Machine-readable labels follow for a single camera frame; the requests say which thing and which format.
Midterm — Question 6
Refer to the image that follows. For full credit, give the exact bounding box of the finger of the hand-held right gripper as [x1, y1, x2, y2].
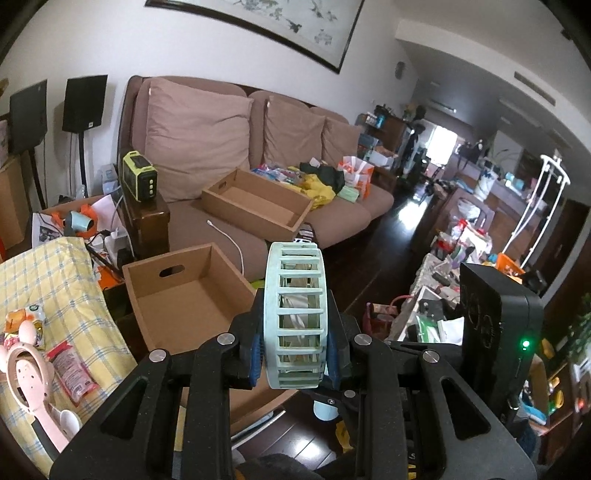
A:
[307, 388, 363, 416]

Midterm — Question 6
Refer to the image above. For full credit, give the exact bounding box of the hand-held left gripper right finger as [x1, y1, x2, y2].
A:
[323, 313, 539, 480]

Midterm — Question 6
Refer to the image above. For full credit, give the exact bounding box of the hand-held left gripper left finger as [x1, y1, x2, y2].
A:
[50, 288, 267, 480]

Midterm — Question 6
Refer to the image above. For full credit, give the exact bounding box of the mint green fan cage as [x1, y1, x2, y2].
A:
[264, 242, 328, 389]

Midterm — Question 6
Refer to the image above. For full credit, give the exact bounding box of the cardboard box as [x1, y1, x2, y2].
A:
[122, 244, 301, 437]
[32, 194, 122, 243]
[201, 168, 315, 243]

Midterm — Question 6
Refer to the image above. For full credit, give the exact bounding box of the pink handheld fan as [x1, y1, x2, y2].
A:
[0, 320, 84, 455]

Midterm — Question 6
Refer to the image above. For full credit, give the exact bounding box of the orange snack packet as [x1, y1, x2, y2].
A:
[4, 302, 47, 349]

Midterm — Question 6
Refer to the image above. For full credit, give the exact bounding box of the red handbag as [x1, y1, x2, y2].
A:
[365, 295, 416, 343]

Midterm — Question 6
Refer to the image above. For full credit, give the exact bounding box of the orange plastic basket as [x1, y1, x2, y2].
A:
[496, 253, 527, 276]

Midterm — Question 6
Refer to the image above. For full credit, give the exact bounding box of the cluttered low table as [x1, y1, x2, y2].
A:
[390, 222, 527, 344]

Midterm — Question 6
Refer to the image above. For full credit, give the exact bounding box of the grey fluffy cushion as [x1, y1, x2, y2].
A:
[235, 455, 324, 480]

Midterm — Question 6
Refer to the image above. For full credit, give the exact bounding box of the brown sofa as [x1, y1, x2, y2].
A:
[117, 75, 395, 273]

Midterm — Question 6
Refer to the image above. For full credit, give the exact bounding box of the cardboard box on sofa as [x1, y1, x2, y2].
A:
[201, 168, 315, 243]

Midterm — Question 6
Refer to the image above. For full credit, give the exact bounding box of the yellow cloth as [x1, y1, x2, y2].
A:
[300, 173, 338, 209]

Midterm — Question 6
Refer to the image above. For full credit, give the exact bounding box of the red snack packet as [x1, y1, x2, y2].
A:
[46, 342, 100, 402]

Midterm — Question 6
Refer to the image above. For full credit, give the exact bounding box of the white power strip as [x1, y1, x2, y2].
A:
[104, 228, 133, 259]

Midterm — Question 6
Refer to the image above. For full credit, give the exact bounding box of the pile of colourful packets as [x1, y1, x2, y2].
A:
[252, 164, 305, 186]

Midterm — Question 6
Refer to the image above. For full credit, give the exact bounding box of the black cloth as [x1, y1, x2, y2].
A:
[300, 161, 345, 192]

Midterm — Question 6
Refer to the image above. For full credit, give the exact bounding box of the orange white paper bag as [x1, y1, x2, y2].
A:
[341, 156, 375, 199]

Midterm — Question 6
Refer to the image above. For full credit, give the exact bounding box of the yellow checked blanket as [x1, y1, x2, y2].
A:
[0, 236, 139, 476]

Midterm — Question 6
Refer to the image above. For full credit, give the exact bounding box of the green black portable radio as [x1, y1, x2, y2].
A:
[122, 151, 159, 201]

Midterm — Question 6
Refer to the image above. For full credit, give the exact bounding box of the open cardboard box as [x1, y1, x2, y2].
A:
[32, 194, 122, 243]

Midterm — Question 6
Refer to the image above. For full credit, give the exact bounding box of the teal hair dryer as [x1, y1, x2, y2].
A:
[65, 210, 98, 238]

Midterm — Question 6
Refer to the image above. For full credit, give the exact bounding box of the large brown sofa cushion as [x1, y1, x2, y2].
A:
[145, 78, 254, 203]

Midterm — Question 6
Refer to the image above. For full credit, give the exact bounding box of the blue tissue pack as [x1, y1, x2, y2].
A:
[98, 164, 122, 195]

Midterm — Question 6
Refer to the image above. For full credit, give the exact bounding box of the printed paper sheet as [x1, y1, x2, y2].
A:
[31, 215, 68, 246]

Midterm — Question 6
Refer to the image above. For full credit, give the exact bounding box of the black speaker on stand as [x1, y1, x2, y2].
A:
[62, 75, 108, 199]
[9, 79, 48, 208]

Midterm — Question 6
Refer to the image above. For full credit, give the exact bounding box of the framed ink painting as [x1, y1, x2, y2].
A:
[144, 0, 365, 75]

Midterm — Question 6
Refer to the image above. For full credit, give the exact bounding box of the white charging cable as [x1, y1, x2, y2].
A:
[207, 220, 245, 273]

